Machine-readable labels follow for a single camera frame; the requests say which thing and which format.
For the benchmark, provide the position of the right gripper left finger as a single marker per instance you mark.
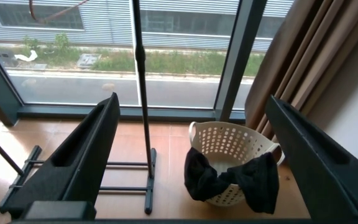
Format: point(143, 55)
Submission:
point(73, 168)

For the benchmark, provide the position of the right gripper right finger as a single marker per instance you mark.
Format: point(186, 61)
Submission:
point(328, 183)

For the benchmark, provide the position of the white laundry basket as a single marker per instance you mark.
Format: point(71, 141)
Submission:
point(228, 140)

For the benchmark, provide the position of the black clothes rack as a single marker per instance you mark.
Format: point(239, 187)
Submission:
point(141, 62)

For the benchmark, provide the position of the pink clothes hanger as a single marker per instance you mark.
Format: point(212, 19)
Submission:
point(33, 15)

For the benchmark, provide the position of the brown curtain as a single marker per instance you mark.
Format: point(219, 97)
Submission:
point(294, 62)

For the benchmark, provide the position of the window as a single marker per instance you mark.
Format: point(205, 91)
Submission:
point(238, 62)

